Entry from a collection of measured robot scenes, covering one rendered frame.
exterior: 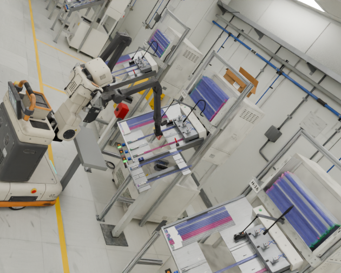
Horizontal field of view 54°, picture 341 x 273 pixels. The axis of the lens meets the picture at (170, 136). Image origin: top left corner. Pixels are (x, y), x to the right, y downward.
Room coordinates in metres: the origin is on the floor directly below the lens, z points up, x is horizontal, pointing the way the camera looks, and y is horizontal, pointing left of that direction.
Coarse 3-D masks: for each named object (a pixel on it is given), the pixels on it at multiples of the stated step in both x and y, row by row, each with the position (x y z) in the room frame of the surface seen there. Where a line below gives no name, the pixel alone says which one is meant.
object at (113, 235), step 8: (152, 184) 2.65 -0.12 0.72; (144, 192) 2.67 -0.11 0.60; (136, 200) 2.68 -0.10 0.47; (144, 200) 2.68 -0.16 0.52; (136, 208) 2.66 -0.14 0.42; (128, 216) 2.65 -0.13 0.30; (104, 224) 2.73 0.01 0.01; (120, 224) 2.66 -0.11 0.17; (104, 232) 2.63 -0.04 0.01; (112, 232) 2.68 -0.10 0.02; (120, 232) 2.68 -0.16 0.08; (112, 240) 2.60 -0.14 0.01; (120, 240) 2.67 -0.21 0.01
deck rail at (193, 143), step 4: (196, 140) 3.05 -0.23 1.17; (200, 140) 3.07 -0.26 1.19; (184, 144) 3.00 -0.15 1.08; (188, 144) 3.01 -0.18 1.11; (192, 144) 3.04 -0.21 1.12; (196, 144) 3.06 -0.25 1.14; (200, 144) 3.09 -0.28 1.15; (172, 148) 2.95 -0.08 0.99; (176, 148) 2.96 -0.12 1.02; (180, 148) 2.98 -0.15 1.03; (184, 148) 3.00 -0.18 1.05; (188, 148) 3.03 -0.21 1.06; (164, 152) 2.90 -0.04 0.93; (168, 152) 2.92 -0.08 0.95; (152, 156) 2.86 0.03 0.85; (156, 156) 2.87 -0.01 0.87; (160, 156) 2.89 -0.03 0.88; (148, 160) 2.84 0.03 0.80
